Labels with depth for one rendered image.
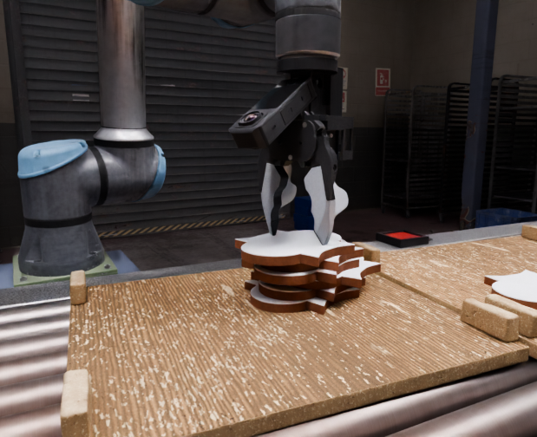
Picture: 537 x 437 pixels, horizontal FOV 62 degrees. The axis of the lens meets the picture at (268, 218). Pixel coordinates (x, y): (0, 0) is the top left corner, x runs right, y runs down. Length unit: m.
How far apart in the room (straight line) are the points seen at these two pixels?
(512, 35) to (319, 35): 6.13
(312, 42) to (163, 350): 0.35
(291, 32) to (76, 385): 0.40
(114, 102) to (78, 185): 0.17
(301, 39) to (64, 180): 0.51
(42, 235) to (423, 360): 0.67
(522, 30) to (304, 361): 6.27
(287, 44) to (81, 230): 0.54
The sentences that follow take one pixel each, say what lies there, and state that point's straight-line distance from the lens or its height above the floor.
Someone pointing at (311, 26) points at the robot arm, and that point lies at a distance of 0.52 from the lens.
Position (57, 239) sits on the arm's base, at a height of 0.95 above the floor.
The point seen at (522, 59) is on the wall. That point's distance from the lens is 6.48.
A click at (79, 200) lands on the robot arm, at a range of 0.88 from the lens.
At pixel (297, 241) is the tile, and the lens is 0.54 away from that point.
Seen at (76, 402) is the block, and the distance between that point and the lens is 0.34.
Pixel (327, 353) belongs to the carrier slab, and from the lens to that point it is 0.43.
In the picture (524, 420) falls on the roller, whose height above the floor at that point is 0.91.
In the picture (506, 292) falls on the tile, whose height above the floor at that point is 0.95.
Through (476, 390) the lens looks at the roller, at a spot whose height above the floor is 0.91.
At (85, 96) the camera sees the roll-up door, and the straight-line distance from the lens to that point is 5.15.
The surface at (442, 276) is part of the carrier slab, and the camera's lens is 0.69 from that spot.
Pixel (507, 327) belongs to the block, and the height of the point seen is 0.95.
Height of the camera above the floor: 1.14
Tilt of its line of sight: 11 degrees down
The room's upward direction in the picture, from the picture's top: straight up
